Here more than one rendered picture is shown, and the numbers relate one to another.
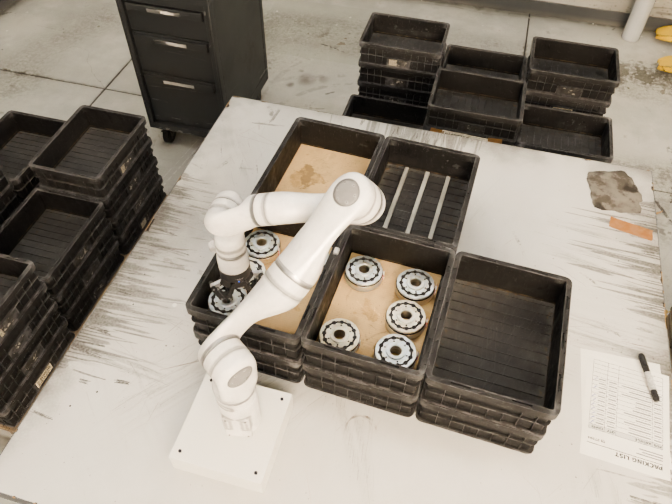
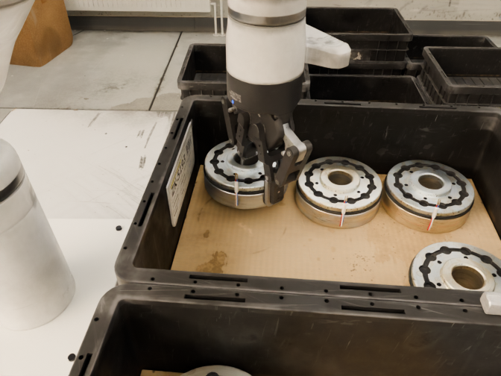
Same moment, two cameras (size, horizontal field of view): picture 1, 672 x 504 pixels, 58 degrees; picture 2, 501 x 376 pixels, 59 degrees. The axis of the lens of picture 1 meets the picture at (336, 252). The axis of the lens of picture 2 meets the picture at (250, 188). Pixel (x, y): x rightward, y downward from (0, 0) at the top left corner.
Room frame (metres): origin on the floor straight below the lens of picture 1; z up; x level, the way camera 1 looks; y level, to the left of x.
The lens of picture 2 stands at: (0.81, -0.15, 1.20)
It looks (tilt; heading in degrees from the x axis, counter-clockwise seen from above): 40 degrees down; 78
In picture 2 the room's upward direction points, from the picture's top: straight up
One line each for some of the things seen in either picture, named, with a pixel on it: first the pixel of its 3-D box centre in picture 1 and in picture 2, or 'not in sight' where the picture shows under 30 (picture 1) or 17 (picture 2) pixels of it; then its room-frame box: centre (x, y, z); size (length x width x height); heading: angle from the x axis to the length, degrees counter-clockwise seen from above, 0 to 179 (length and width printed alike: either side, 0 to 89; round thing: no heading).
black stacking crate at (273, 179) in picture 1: (321, 180); not in sight; (1.36, 0.05, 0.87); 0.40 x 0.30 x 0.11; 163
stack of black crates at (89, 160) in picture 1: (105, 181); (475, 126); (1.86, 0.99, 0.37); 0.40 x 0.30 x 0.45; 166
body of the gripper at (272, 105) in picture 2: (235, 273); (263, 104); (0.91, 0.24, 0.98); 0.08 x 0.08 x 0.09
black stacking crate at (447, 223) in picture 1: (416, 202); not in sight; (1.27, -0.24, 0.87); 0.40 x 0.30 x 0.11; 163
